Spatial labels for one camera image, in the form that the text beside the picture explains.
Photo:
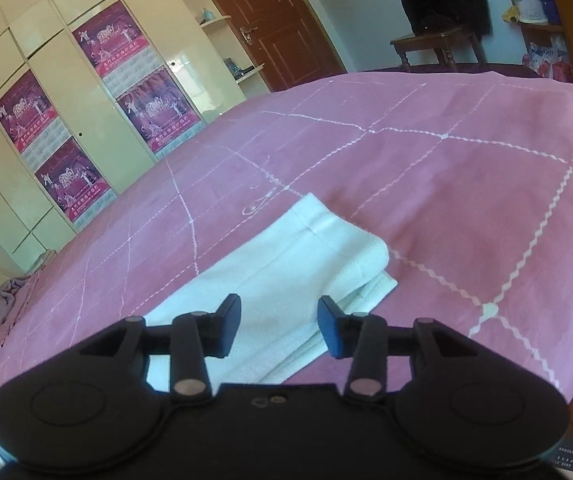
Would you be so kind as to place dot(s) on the wooden chair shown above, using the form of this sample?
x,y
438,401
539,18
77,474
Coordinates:
x,y
431,40

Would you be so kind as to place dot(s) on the lavender cloth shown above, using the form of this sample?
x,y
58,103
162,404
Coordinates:
x,y
9,295

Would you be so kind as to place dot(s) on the white bag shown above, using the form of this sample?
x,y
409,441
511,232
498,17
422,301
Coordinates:
x,y
528,5

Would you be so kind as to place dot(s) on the printed plastic bag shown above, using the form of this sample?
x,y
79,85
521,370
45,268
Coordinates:
x,y
546,57

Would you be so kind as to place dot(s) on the purple wall poster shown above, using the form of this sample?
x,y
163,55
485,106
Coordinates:
x,y
21,110
71,185
109,40
159,110

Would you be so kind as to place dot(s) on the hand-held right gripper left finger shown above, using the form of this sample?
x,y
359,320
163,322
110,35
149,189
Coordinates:
x,y
229,325

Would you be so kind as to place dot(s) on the cream corner shelf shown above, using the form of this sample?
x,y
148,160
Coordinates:
x,y
226,35

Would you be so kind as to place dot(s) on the brown wooden door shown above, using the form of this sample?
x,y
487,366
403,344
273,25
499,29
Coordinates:
x,y
276,0

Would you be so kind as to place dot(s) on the pink checked bedspread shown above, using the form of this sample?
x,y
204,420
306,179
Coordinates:
x,y
416,185

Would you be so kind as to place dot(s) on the white pants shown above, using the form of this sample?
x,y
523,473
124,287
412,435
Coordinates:
x,y
276,260

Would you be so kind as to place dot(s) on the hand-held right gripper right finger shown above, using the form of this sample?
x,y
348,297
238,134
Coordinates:
x,y
329,327

